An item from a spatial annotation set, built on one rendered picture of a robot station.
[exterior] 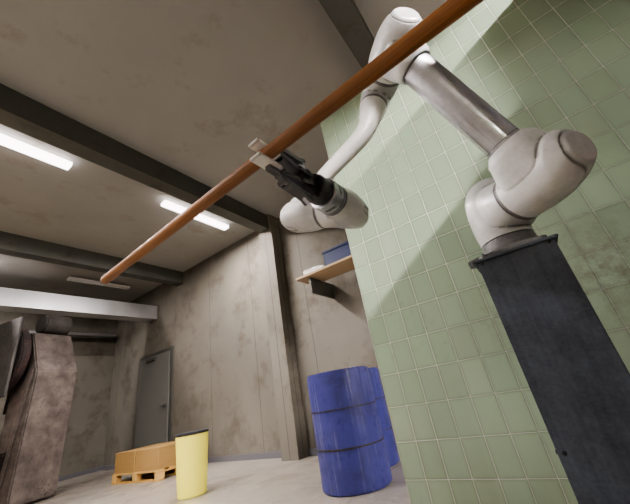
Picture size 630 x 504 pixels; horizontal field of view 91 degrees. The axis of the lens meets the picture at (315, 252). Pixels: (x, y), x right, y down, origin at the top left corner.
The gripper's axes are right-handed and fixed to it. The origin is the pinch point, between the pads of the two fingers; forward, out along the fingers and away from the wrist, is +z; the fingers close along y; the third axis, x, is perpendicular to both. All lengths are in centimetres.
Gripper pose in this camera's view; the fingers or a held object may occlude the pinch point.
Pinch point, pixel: (265, 156)
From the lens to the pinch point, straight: 70.3
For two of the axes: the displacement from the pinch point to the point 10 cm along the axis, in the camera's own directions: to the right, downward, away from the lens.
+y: 1.7, 8.9, -4.1
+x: -7.8, 3.8, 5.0
